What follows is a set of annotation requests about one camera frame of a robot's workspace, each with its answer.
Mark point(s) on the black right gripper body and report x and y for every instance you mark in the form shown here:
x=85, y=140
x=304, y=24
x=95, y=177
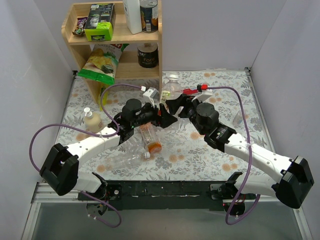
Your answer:
x=183, y=105

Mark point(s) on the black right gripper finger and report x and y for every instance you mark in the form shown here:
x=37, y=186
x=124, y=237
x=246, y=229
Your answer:
x=191, y=91
x=175, y=106

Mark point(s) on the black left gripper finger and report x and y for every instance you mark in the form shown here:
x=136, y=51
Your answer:
x=166, y=119
x=155, y=106

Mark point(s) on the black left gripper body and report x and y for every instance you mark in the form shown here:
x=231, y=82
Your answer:
x=158, y=113

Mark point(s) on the clear plastic bottle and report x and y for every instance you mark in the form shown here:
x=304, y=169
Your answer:
x=170, y=91

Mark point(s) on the white bottle cap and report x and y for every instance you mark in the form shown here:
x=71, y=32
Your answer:
x=173, y=77

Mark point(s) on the orange juice bottle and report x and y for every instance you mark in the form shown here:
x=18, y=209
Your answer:
x=150, y=138

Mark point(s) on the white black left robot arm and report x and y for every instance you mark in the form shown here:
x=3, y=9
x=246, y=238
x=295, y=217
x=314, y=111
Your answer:
x=61, y=167

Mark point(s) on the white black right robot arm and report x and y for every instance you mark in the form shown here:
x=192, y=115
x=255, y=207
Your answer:
x=287, y=179

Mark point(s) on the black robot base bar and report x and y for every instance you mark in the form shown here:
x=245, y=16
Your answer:
x=161, y=195

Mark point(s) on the clear bottle lying flat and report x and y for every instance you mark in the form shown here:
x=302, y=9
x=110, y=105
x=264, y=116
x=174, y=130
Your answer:
x=133, y=156

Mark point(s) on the beige soap pump bottle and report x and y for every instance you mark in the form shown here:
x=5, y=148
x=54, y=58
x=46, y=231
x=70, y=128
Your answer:
x=92, y=120

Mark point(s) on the yellow green snack packet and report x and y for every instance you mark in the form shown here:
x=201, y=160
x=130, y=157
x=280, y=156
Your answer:
x=102, y=97

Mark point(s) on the black label jar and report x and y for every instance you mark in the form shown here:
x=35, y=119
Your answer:
x=148, y=55

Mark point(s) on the green cassava chips bag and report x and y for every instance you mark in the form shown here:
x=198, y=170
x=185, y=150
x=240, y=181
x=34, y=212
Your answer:
x=103, y=62

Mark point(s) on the tin can orange label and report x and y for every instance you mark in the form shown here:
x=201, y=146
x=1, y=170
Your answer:
x=149, y=15

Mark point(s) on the green black box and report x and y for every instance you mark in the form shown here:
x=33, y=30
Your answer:
x=100, y=22

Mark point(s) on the white carton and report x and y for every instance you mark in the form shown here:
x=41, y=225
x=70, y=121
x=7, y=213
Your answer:
x=133, y=15

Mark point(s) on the purple candy packet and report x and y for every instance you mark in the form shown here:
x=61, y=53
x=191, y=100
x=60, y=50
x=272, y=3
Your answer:
x=79, y=30

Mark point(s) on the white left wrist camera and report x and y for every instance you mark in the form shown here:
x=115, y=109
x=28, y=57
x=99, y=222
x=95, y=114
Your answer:
x=151, y=95

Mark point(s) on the aluminium table edge rail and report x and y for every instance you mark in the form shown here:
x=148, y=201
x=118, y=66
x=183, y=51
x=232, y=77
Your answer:
x=43, y=193

